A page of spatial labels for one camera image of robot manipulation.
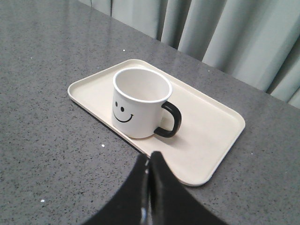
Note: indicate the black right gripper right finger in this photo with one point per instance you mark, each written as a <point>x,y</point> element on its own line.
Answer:
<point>171,203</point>

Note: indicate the cream rectangular plastic tray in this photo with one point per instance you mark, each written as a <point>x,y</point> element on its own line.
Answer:
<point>208,129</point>

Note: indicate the white smiley mug black handle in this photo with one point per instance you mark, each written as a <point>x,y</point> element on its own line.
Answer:
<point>140,106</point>

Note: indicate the pale green pleated curtain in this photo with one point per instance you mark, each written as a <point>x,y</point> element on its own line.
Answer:
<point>255,41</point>

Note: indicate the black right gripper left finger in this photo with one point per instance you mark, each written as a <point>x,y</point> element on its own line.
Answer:
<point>130,204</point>

